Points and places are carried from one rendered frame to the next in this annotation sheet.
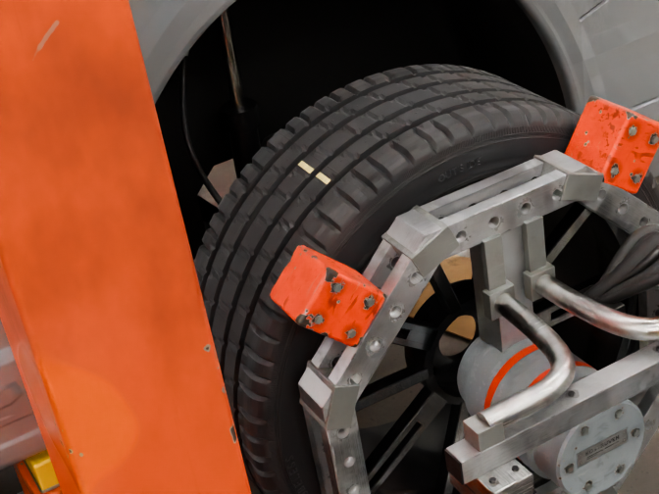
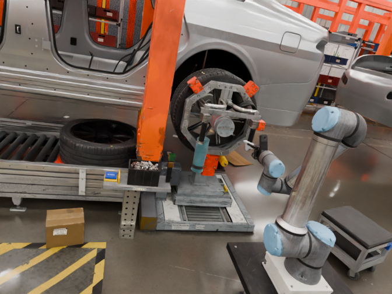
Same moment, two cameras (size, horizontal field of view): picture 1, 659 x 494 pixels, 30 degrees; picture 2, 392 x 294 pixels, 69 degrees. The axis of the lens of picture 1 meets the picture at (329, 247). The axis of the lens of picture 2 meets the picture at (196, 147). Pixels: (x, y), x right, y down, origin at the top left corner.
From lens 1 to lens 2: 0.94 m
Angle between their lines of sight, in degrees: 11
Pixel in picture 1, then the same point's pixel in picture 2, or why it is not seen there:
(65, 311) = (157, 51)
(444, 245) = (215, 85)
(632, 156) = (251, 90)
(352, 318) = (196, 88)
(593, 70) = (260, 95)
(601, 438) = (226, 126)
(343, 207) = (204, 76)
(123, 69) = (179, 20)
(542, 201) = (234, 88)
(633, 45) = (268, 95)
